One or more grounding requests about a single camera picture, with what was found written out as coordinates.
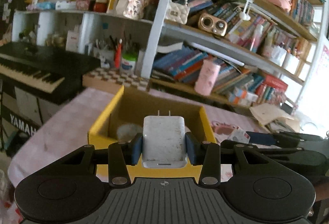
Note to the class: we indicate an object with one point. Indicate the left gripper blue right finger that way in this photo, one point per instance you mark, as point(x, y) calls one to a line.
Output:
point(206, 155)

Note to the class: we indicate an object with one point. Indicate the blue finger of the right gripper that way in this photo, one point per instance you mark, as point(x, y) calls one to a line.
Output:
point(261, 138)

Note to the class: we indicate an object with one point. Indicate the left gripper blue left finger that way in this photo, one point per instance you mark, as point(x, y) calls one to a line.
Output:
point(121, 155)

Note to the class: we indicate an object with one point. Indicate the pink plush toy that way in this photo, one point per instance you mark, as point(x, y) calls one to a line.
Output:
point(126, 132)

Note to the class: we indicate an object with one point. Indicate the small white card packet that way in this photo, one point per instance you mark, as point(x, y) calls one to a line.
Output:
point(239, 135)

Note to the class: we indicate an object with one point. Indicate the large white charger block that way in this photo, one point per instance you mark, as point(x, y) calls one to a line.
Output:
point(164, 144)

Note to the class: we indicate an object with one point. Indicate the pile of papers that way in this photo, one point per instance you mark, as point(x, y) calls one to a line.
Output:
point(267, 114)

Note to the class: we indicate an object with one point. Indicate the yellow cardboard box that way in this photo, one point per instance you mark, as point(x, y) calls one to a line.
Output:
point(132, 106)

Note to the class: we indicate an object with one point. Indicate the lower orange white box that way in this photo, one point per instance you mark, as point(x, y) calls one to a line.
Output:
point(239, 101)

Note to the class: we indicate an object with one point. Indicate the orange white box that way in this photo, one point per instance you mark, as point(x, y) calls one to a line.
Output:
point(244, 94)
point(239, 101)

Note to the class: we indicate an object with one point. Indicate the upper orange white box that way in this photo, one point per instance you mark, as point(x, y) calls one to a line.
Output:
point(244, 94)

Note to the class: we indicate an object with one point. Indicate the red thick book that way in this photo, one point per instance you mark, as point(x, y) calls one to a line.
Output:
point(274, 82)

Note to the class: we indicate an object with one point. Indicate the pink checked tablecloth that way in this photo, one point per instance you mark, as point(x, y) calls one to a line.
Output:
point(94, 116)

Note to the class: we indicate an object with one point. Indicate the wooden chessboard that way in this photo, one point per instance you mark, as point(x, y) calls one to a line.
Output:
point(110, 80)

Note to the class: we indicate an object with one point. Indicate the pink cylindrical cup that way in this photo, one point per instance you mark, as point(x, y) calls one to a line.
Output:
point(207, 78)

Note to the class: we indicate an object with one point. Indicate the green lid jar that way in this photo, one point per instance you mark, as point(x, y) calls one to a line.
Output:
point(128, 63)

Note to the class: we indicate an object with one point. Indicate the red pen bottle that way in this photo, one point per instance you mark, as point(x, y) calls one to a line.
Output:
point(118, 52)

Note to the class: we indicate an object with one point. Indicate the black electronic keyboard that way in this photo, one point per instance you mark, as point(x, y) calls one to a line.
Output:
point(49, 73)

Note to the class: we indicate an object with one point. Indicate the white bookshelf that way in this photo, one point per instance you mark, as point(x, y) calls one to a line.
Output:
point(152, 31)

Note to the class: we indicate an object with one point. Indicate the gold retro radio speaker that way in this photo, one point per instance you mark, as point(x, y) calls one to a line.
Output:
point(212, 24)

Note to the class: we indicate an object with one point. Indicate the white quilted handbag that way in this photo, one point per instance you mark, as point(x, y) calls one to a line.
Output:
point(177, 12)

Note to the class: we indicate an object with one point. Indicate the white floral figurine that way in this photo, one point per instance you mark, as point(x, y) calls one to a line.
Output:
point(135, 9)

